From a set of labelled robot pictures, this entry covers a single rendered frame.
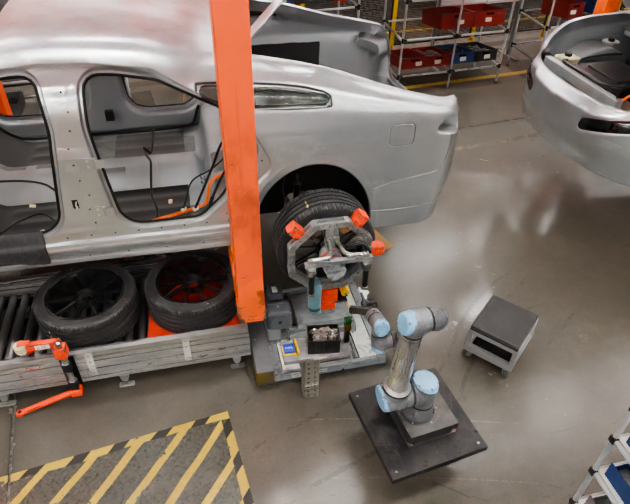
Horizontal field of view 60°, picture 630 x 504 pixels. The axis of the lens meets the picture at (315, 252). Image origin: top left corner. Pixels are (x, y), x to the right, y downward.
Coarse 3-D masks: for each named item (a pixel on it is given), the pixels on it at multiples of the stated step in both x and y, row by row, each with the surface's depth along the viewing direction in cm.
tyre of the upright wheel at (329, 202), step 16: (320, 192) 349; (336, 192) 352; (288, 208) 348; (304, 208) 339; (320, 208) 335; (336, 208) 337; (352, 208) 341; (304, 224) 339; (368, 224) 350; (272, 240) 364; (288, 240) 343
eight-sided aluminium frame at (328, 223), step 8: (344, 216) 338; (312, 224) 332; (320, 224) 331; (328, 224) 332; (336, 224) 334; (344, 224) 335; (352, 224) 336; (312, 232) 333; (360, 232) 342; (368, 232) 350; (296, 240) 336; (304, 240) 336; (368, 240) 347; (288, 248) 338; (296, 248) 338; (288, 256) 343; (288, 264) 347; (288, 272) 352; (296, 272) 356; (352, 272) 364; (360, 272) 364; (296, 280) 355; (304, 280) 356; (328, 280) 367; (336, 280) 369; (344, 280) 366; (328, 288) 366
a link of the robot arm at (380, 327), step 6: (378, 312) 311; (372, 318) 308; (378, 318) 305; (384, 318) 307; (372, 324) 306; (378, 324) 302; (384, 324) 302; (372, 330) 307; (378, 330) 302; (384, 330) 303; (378, 336) 306
